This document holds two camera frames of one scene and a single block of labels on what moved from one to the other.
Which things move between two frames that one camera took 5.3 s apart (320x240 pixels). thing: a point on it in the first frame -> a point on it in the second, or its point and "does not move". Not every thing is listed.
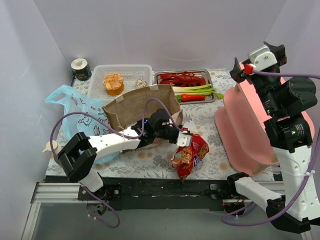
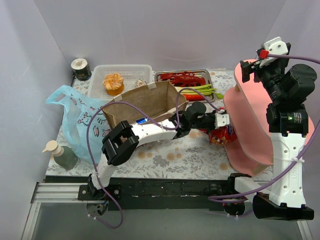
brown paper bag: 125,110 does not move
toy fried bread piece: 114,84 does not move
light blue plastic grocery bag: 82,115 does not move
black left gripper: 173,134 -> 211,121
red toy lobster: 183,79 does not move
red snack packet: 185,157 -> 220,136
